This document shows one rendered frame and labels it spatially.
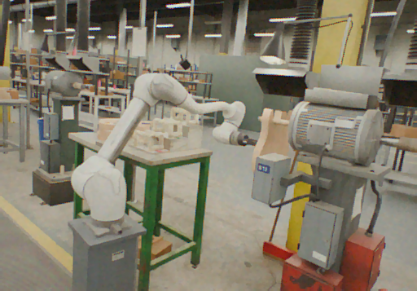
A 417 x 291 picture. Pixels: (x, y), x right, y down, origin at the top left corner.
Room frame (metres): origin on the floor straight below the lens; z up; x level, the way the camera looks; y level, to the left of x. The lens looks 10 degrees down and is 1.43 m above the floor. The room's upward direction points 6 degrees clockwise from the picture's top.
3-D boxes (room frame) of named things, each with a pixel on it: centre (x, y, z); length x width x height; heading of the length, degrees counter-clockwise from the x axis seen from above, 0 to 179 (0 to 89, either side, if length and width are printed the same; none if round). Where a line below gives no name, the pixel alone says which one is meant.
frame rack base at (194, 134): (2.36, 0.19, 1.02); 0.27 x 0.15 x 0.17; 49
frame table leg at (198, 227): (2.26, 0.00, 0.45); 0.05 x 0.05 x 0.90; 50
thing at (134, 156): (2.25, 0.37, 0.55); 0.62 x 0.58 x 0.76; 50
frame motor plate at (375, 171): (1.50, -0.66, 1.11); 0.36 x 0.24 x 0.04; 50
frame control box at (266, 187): (1.41, -0.38, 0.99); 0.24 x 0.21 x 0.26; 50
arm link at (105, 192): (1.44, 0.45, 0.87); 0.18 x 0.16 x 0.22; 45
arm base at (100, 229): (1.42, 0.43, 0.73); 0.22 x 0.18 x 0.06; 43
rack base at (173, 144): (2.25, 0.29, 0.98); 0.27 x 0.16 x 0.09; 49
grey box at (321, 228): (1.38, -0.56, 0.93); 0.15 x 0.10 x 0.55; 50
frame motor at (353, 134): (1.53, -0.60, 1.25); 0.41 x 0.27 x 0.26; 50
